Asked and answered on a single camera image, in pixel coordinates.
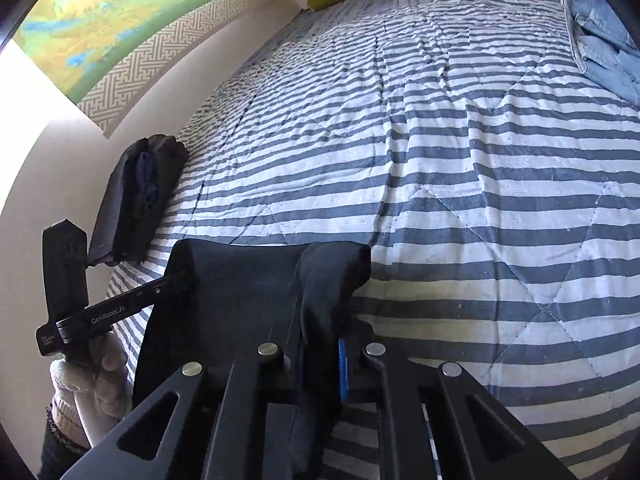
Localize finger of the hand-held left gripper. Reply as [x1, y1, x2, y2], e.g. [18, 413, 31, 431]
[146, 269, 194, 303]

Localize blue denim shirt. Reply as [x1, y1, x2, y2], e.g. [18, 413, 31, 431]
[560, 0, 640, 107]

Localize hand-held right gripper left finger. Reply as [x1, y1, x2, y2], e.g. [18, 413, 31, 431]
[60, 342, 302, 480]

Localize folded black clothes pile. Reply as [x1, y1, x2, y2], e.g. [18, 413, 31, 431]
[87, 134, 190, 267]

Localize black garment with yellow pattern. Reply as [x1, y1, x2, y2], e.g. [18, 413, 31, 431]
[132, 239, 372, 480]

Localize landscape painting wall poster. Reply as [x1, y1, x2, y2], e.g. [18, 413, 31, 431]
[12, 0, 282, 139]

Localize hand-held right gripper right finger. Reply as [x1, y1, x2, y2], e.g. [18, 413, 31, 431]
[337, 338, 577, 480]

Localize blue white striped bedsheet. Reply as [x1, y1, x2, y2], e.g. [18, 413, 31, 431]
[107, 0, 640, 480]

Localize person's left hand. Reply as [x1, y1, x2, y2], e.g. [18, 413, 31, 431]
[50, 332, 132, 442]

